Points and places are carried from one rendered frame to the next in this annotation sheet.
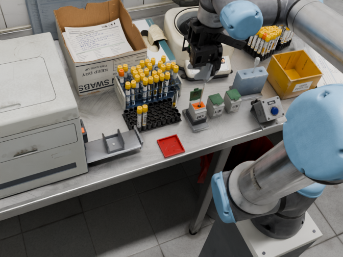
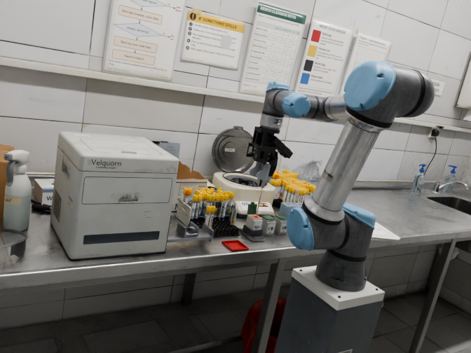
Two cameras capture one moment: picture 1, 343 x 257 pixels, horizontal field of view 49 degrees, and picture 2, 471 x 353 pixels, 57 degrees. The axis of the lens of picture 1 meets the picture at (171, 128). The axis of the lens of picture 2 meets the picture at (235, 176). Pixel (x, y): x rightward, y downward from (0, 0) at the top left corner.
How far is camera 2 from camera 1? 82 cm
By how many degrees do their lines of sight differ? 39
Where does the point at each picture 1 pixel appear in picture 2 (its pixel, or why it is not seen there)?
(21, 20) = not seen: hidden behind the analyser
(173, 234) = not seen: outside the picture
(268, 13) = (312, 103)
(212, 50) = (270, 148)
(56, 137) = (155, 190)
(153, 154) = (221, 248)
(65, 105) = (170, 157)
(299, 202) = (359, 230)
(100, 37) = not seen: hidden behind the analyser
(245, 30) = (300, 108)
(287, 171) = (350, 137)
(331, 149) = (373, 78)
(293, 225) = (358, 271)
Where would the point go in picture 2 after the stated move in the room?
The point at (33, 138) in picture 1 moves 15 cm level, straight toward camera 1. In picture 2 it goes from (139, 183) to (164, 202)
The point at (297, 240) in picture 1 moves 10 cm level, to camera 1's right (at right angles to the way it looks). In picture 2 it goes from (364, 293) to (397, 298)
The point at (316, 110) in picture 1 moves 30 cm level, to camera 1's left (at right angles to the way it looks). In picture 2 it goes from (360, 70) to (232, 45)
